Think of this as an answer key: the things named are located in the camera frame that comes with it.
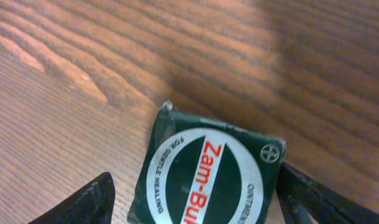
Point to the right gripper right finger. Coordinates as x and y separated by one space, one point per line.
302 199

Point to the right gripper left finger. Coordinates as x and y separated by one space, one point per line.
91 204

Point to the dark green round-label packet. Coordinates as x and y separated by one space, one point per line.
199 170

